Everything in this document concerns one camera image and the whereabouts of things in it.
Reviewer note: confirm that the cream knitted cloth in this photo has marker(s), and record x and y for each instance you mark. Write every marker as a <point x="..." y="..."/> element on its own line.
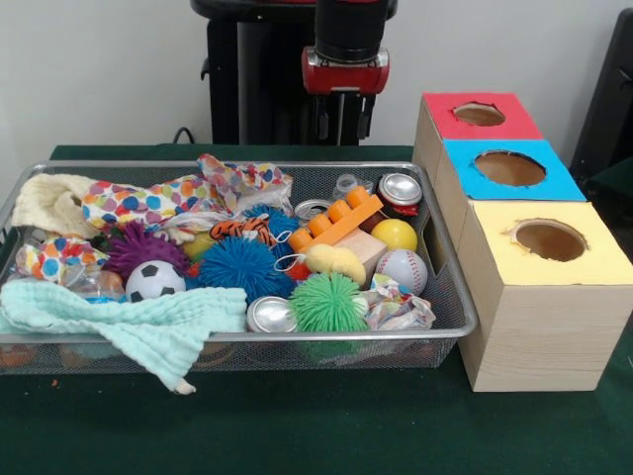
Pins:
<point x="44" y="198"/>

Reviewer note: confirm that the yellow ball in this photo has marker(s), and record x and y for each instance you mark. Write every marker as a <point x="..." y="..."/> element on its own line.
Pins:
<point x="395" y="235"/>

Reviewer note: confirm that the polka dot cloth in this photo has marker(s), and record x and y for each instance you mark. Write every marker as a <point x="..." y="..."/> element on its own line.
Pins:
<point x="148" y="200"/>

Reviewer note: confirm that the white baseball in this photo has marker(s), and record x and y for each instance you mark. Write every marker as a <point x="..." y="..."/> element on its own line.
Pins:
<point x="401" y="271"/>

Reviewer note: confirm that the wooden box with three holes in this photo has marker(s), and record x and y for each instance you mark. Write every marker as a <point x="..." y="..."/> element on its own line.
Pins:
<point x="544" y="326"/>

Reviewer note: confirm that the blue spiky ball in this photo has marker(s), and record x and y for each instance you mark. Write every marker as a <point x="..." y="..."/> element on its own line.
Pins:
<point x="237" y="267"/>

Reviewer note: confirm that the dark green side tablecloth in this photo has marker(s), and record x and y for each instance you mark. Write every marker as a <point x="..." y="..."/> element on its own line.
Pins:
<point x="618" y="183"/>

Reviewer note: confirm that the mint green cloth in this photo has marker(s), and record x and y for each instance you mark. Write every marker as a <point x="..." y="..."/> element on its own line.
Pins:
<point x="123" y="316"/>

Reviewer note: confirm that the purple spiky ball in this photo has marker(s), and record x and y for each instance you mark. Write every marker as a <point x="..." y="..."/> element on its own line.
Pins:
<point x="138" y="245"/>

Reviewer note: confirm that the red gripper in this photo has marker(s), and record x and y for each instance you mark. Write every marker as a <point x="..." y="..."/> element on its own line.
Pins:
<point x="346" y="76"/>

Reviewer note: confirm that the green spiky ball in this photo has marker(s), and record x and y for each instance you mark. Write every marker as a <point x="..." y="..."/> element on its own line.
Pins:
<point x="329" y="304"/>

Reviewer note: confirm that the silver can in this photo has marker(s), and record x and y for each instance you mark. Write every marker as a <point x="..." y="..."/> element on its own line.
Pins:
<point x="309" y="210"/>

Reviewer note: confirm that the shallow clear mesh bin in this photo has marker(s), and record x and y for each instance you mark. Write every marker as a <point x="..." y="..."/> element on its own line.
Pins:
<point x="297" y="353"/>

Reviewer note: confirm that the black and white soccer ball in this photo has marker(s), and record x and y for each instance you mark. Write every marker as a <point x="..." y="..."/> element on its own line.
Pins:
<point x="153" y="282"/>

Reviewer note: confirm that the orange toy brick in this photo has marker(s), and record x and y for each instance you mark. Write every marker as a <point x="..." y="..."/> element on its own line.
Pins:
<point x="346" y="218"/>

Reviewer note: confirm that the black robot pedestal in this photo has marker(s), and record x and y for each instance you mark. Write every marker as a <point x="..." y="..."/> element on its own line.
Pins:
<point x="227" y="99"/>

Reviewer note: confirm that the black chair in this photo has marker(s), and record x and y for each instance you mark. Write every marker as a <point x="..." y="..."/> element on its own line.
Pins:
<point x="608" y="89"/>

